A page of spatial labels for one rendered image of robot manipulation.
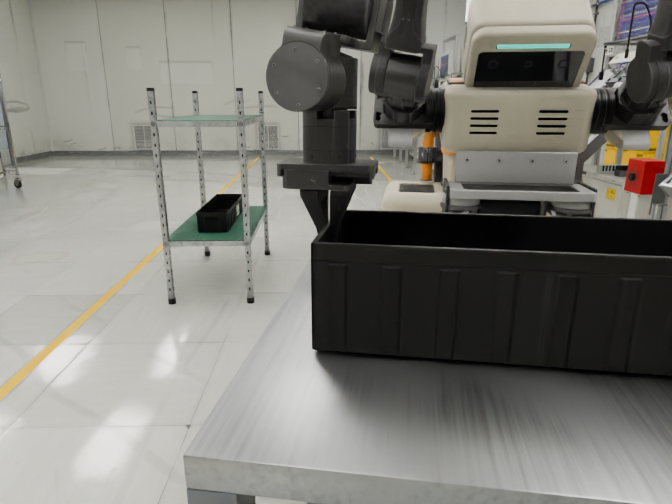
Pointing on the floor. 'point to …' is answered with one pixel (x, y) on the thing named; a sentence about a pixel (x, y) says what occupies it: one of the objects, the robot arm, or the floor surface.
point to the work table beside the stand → (426, 429)
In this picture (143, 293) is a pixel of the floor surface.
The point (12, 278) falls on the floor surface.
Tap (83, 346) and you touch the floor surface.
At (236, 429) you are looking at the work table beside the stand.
